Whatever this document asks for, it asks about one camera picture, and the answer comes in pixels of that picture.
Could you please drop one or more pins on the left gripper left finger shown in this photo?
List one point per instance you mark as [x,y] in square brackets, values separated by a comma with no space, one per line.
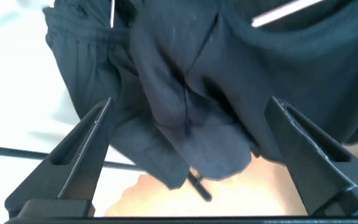
[73,177]

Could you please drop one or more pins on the black clothes rack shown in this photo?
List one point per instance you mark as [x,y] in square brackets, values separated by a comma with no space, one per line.
[11,153]

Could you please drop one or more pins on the black shorts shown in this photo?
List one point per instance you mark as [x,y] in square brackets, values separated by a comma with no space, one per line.
[89,62]

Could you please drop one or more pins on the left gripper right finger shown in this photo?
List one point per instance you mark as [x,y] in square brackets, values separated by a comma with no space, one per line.
[322,180]

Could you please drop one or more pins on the heap of clothes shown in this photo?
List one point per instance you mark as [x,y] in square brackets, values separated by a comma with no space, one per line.
[275,77]

